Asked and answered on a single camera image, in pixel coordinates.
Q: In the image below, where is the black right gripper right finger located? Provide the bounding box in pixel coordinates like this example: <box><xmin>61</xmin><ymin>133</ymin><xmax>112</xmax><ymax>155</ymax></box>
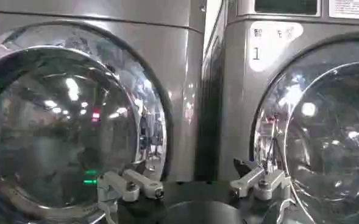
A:
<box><xmin>229</xmin><ymin>157</ymin><xmax>292</xmax><ymax>201</ymax></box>

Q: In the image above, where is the round glass dryer door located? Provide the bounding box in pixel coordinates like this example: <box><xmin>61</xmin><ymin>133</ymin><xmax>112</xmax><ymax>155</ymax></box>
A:
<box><xmin>0</xmin><ymin>21</ymin><xmax>174</xmax><ymax>224</ymax></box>
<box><xmin>249</xmin><ymin>33</ymin><xmax>359</xmax><ymax>224</ymax></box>

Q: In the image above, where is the dark dryer display panel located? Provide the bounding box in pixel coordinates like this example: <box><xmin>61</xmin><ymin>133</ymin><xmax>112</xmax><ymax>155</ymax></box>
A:
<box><xmin>253</xmin><ymin>0</ymin><xmax>321</xmax><ymax>16</ymax></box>

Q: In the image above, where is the grey dryer numbered one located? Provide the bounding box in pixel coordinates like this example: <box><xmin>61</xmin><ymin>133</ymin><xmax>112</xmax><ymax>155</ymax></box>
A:
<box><xmin>201</xmin><ymin>0</ymin><xmax>359</xmax><ymax>224</ymax></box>

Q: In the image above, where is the white printed notice sticker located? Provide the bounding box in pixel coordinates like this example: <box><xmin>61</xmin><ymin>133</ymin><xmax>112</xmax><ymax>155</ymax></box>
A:
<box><xmin>328</xmin><ymin>0</ymin><xmax>359</xmax><ymax>21</ymax></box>

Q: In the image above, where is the white number label sticker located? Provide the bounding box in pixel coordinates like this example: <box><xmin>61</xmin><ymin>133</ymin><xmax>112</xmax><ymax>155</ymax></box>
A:
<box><xmin>247</xmin><ymin>20</ymin><xmax>305</xmax><ymax>73</ymax></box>

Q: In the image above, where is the grey dryer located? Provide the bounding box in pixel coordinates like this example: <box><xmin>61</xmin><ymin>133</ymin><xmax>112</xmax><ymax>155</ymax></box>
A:
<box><xmin>0</xmin><ymin>0</ymin><xmax>208</xmax><ymax>224</ymax></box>

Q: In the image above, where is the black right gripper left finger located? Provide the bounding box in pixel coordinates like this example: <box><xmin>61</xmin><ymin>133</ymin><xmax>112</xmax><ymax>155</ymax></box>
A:
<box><xmin>96</xmin><ymin>160</ymin><xmax>165</xmax><ymax>203</ymax></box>

